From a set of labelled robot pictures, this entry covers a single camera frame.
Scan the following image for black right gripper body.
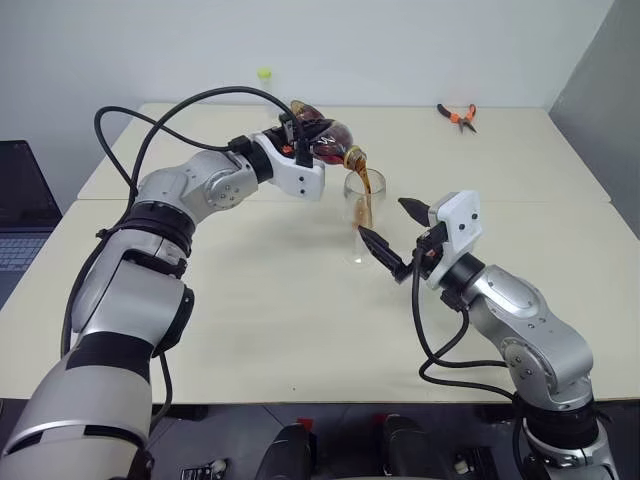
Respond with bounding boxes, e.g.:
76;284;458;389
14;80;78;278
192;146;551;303
392;221;450;286

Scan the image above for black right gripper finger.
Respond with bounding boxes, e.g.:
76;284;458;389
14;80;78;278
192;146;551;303
358;225;408;276
397;197;431;227

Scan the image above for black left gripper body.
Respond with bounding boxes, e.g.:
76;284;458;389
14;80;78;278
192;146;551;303
262;125;300;156

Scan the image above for dark drink plastic bottle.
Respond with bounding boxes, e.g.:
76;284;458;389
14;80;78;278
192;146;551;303
288;98;370;178

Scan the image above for clear drinking glass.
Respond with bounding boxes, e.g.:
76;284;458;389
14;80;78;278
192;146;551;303
342;168;388;267

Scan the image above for clear tube with green cap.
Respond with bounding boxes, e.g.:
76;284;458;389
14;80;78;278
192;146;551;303
256;67;282;114

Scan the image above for orange black pliers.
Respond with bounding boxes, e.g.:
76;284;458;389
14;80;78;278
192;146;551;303
435;101;478;136

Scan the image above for dark rounded shape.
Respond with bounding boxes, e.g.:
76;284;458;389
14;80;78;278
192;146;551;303
261;422;320;480
381;413;437;480

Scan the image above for dark laptop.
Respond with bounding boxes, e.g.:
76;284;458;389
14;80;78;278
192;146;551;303
0;139;64;304

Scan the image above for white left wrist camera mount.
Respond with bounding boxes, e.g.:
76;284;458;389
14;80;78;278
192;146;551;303
251;131;327;203

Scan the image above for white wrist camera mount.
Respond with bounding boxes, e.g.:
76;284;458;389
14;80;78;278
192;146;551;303
251;131;327;203
426;189;484;292

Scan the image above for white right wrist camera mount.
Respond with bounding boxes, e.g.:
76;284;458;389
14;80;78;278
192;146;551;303
426;189;484;292

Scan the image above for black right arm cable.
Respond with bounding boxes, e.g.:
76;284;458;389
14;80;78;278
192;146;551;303
410;234;519;402

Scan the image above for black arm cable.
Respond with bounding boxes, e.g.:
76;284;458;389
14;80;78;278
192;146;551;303
59;85;257;421
410;234;519;402

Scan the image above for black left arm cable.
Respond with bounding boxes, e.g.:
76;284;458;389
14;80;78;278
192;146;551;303
59;85;257;421

